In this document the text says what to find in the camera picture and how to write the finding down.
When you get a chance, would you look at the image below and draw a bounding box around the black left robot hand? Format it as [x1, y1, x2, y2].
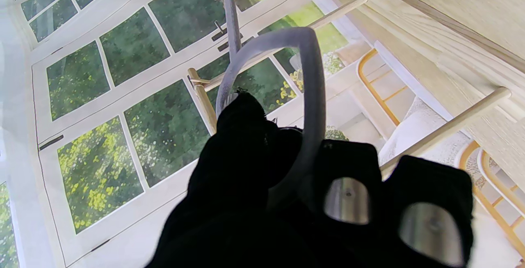
[146, 92, 474, 268]

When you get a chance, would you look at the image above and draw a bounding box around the grey heart clothes hanger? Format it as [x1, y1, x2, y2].
[215, 0, 327, 211]

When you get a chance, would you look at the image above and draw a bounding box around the printed garden room backdrop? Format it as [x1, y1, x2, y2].
[0, 0, 525, 268]

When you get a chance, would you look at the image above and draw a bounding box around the wooden hanging rack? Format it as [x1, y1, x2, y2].
[187, 0, 525, 207]

